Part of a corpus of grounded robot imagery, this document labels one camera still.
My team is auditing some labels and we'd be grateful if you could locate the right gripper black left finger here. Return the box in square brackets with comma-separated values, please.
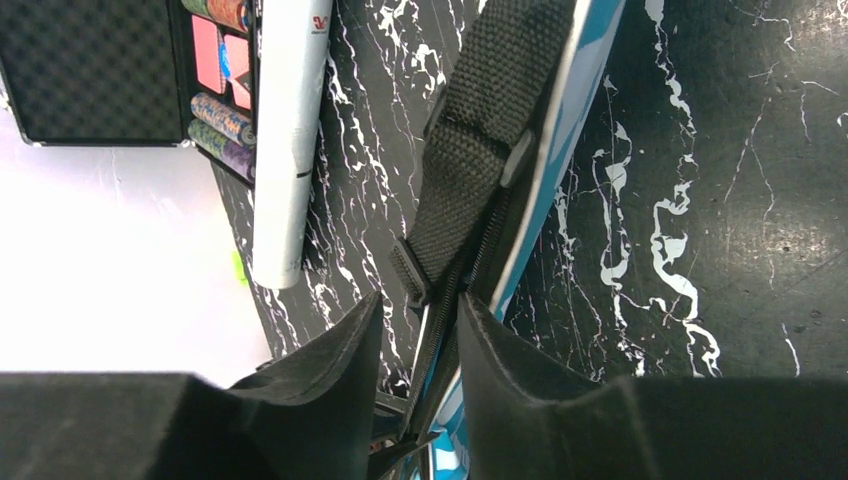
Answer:
[228, 292, 383, 479]

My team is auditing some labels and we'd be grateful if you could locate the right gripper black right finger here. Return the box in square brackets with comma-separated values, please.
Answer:
[457, 294, 636, 479]

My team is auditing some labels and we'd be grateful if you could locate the blue racket bag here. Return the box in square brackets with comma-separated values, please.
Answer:
[368, 1, 625, 479]

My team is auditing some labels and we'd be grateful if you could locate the white shuttlecock tube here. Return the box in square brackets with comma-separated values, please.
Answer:
[252, 0, 333, 290]

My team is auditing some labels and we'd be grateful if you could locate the green clip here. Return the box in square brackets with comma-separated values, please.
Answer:
[231, 251, 250, 286]

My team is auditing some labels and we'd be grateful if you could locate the poker chip roll front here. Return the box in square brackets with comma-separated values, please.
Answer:
[188, 119, 255, 183]

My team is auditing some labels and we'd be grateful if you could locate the pink card box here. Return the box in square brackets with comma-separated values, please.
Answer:
[192, 15, 226, 95]

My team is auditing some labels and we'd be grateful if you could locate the red card box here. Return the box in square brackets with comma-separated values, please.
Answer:
[222, 35, 252, 110]

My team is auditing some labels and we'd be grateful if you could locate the poker chip roll green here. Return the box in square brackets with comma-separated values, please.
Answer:
[181, 0, 250, 33]

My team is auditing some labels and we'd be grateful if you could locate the black aluminium case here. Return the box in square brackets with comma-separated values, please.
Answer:
[1, 1, 261, 185]

